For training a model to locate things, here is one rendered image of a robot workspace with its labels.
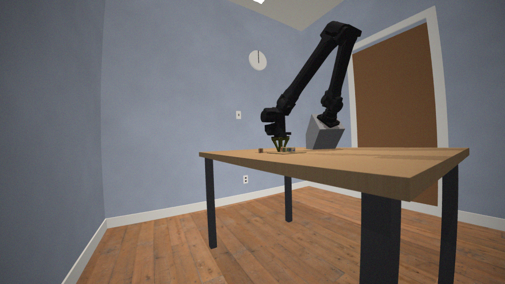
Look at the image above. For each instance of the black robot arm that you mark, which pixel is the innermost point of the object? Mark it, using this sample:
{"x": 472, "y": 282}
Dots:
{"x": 334, "y": 34}

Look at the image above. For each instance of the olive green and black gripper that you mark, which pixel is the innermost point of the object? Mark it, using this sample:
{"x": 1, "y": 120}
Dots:
{"x": 280, "y": 135}

